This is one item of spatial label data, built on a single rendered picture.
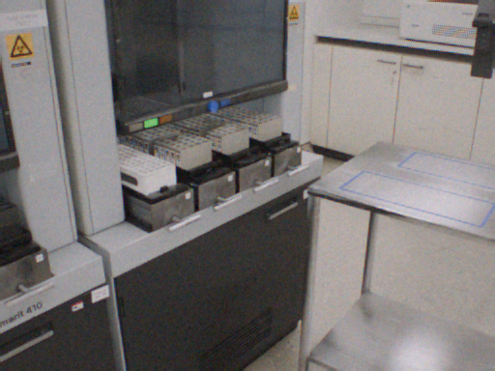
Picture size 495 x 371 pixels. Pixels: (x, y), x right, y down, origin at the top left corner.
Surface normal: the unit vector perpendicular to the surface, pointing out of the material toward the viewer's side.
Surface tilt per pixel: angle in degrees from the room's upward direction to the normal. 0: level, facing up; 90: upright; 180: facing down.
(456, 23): 90
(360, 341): 0
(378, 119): 90
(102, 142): 90
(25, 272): 90
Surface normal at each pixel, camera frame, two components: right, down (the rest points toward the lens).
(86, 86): 0.74, 0.27
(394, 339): 0.00, -0.91
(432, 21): -0.70, 0.29
